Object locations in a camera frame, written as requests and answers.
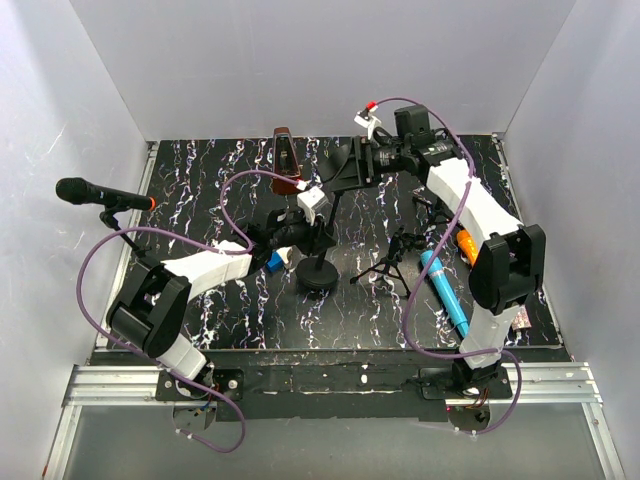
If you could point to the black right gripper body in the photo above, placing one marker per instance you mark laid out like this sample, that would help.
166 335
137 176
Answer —
389 158

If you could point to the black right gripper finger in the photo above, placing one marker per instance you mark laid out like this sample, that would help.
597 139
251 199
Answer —
350 175
354 149

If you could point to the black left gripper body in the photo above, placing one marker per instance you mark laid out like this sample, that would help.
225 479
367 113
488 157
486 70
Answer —
294 233

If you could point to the blue white toy block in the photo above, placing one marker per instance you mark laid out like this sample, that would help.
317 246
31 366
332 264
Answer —
280 259

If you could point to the black round base mic stand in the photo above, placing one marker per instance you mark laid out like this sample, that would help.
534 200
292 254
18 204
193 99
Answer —
315 272

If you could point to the black shock mount tripod stand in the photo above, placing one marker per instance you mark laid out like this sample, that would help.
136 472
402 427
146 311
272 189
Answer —
437 215

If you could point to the black tripod stand blue mic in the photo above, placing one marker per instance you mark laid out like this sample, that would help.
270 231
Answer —
400 243

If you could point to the blue microphone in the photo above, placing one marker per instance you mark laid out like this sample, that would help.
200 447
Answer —
446 293

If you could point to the black microphone orange tip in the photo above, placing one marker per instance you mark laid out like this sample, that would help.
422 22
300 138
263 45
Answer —
78 191

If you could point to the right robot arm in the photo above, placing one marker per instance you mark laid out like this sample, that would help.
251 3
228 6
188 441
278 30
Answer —
510 263

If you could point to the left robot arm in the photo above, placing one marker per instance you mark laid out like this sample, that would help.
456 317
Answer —
149 309

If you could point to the brown metronome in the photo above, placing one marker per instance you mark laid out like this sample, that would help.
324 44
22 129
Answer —
285 163

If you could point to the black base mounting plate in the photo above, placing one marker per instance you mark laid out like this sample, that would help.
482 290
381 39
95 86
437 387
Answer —
324 384

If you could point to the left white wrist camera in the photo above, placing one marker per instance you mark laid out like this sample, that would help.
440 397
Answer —
312 201

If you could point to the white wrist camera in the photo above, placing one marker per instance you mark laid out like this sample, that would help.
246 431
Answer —
367 120
312 201

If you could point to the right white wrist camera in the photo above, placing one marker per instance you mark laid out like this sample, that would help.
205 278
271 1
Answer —
367 120

